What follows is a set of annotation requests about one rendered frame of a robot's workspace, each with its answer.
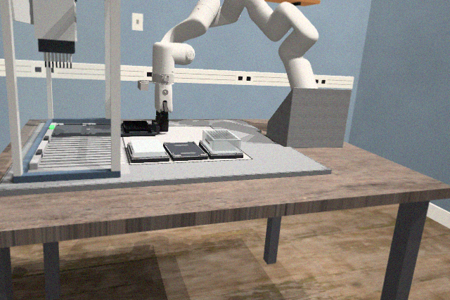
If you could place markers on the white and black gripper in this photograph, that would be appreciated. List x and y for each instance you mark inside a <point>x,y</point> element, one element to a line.
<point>163,95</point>

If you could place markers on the black well plate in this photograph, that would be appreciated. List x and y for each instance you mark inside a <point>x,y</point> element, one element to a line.
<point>131,126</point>

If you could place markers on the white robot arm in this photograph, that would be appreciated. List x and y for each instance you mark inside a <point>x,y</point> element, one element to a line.
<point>274,24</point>

